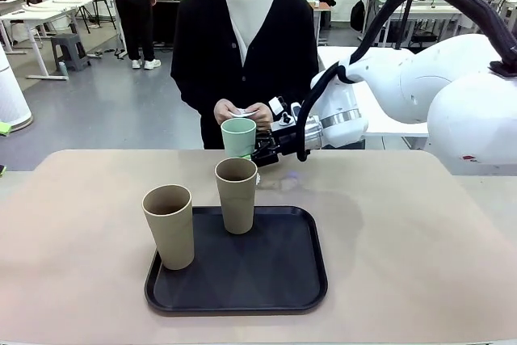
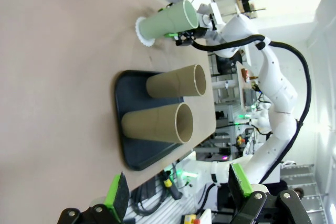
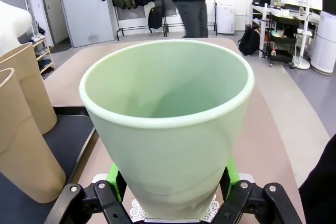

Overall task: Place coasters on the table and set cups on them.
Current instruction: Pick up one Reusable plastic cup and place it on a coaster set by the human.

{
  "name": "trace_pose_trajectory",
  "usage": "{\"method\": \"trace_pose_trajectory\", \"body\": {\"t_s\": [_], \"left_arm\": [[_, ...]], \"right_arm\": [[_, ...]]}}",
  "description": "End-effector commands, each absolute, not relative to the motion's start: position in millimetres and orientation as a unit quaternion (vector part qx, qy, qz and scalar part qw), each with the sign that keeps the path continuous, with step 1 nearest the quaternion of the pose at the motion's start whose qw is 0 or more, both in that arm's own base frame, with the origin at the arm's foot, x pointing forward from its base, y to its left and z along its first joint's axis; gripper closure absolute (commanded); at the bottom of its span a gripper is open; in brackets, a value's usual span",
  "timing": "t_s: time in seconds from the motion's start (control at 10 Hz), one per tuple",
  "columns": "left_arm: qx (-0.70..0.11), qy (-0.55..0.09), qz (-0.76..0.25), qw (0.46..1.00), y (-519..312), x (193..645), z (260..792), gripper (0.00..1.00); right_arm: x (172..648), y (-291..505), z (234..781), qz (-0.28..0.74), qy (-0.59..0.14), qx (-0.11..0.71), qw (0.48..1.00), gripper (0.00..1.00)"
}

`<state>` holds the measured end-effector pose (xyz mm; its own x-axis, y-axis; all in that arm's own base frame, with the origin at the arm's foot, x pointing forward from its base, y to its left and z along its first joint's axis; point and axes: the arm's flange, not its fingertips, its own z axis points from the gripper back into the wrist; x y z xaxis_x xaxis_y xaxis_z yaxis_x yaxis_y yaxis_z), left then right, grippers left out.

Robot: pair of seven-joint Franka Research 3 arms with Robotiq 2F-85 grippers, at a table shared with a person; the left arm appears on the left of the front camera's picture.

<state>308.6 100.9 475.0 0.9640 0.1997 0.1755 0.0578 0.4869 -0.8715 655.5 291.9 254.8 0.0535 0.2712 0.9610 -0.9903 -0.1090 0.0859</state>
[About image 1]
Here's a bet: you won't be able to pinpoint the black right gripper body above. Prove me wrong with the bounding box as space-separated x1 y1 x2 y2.
270 120 305 158

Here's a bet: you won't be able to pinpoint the tall pale green cup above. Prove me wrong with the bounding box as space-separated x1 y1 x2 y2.
221 117 258 159

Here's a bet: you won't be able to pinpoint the tall brown cup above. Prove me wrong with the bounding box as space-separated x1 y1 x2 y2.
214 158 259 235
141 184 195 271

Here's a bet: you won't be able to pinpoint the person's left forearm black sleeve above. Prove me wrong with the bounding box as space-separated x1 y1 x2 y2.
266 73 320 111

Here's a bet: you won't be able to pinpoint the person's right forearm black sleeve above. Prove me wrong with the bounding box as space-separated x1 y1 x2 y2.
171 69 227 114

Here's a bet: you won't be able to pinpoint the person's left hand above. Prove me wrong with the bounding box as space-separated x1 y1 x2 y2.
246 103 275 130

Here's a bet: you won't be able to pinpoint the person's right hand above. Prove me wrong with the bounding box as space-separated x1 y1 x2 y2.
213 98 244 131

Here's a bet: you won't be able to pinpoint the person in black cardigan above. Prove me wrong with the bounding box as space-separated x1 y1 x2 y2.
170 0 320 150

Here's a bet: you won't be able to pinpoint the black plastic tray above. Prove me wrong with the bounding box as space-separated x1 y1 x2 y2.
144 205 329 317

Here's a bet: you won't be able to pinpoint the black hanging bag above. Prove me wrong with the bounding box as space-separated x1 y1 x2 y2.
349 0 367 33

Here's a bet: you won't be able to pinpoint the black tripod pole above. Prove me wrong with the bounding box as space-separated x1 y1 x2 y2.
393 0 425 51

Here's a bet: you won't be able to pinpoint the white lab desk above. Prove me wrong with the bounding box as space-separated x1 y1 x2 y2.
0 0 96 79
361 0 477 49

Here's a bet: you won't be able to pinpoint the grey plastic step stool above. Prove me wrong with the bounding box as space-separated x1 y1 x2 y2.
49 32 91 73

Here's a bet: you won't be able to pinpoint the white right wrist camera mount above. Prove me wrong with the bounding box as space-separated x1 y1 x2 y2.
267 95 303 124

